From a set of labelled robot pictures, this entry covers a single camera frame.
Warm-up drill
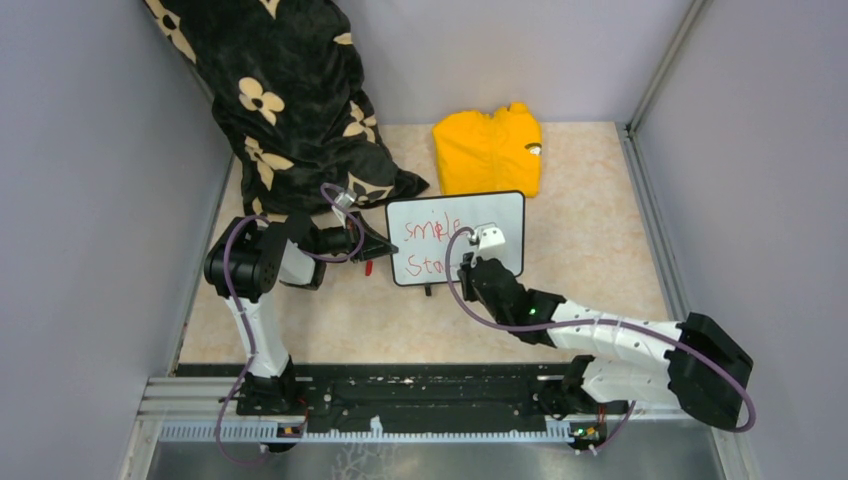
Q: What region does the white slotted cable duct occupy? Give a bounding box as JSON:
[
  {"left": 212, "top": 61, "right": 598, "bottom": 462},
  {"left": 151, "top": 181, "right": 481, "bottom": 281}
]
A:
[{"left": 158, "top": 417, "right": 575, "bottom": 444}]

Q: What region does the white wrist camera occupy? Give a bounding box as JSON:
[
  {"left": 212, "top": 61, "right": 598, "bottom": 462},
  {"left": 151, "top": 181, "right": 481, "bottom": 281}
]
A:
[
  {"left": 469, "top": 223, "right": 506, "bottom": 260},
  {"left": 332, "top": 187, "right": 355, "bottom": 216}
]

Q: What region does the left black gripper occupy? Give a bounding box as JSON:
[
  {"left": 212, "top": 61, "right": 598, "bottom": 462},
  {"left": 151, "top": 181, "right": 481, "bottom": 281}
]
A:
[{"left": 312, "top": 210, "right": 399, "bottom": 263}]

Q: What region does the right aluminium frame rail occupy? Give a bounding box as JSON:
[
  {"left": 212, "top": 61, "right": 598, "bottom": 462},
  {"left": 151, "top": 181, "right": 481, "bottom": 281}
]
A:
[{"left": 616, "top": 0, "right": 762, "bottom": 479}]

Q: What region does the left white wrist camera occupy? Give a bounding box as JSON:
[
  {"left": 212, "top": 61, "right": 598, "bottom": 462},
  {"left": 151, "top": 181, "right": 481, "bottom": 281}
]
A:
[{"left": 332, "top": 187, "right": 355, "bottom": 216}]

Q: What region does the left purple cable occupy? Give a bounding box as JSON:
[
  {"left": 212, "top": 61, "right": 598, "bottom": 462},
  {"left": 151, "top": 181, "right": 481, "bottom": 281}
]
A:
[{"left": 213, "top": 182, "right": 366, "bottom": 465}]

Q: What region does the black framed whiteboard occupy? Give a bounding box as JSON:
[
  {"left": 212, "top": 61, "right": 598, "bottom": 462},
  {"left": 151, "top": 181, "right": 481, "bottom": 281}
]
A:
[{"left": 385, "top": 191, "right": 526, "bottom": 287}]

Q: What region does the folded yellow shirt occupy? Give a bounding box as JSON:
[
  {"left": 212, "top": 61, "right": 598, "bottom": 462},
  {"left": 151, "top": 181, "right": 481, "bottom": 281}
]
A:
[{"left": 432, "top": 102, "right": 543, "bottom": 198}]

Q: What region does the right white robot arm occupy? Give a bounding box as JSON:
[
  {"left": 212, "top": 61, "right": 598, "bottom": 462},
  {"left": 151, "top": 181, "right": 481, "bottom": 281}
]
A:
[{"left": 457, "top": 257, "right": 756, "bottom": 432}]

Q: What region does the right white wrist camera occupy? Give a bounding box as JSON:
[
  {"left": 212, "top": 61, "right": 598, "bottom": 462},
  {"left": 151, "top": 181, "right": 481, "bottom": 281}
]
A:
[{"left": 469, "top": 223, "right": 506, "bottom": 260}]

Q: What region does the purple cable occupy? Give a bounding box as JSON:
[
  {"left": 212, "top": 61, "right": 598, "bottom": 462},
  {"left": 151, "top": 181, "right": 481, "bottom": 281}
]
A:
[
  {"left": 213, "top": 182, "right": 366, "bottom": 465},
  {"left": 443, "top": 226, "right": 759, "bottom": 435}
]

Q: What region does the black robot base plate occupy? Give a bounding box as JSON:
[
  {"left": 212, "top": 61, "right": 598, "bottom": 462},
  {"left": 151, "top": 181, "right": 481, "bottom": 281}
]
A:
[{"left": 175, "top": 362, "right": 631, "bottom": 435}]

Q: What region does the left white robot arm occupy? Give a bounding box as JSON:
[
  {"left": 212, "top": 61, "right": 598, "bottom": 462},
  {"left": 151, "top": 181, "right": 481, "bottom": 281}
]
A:
[{"left": 203, "top": 212, "right": 399, "bottom": 416}]

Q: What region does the black floral fleece blanket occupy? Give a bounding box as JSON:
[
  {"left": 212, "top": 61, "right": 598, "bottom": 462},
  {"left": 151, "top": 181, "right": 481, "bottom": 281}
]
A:
[{"left": 146, "top": 1, "right": 428, "bottom": 216}]

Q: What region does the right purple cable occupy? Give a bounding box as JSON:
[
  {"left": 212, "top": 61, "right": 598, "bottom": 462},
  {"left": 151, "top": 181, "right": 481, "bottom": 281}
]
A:
[{"left": 443, "top": 226, "right": 759, "bottom": 435}]

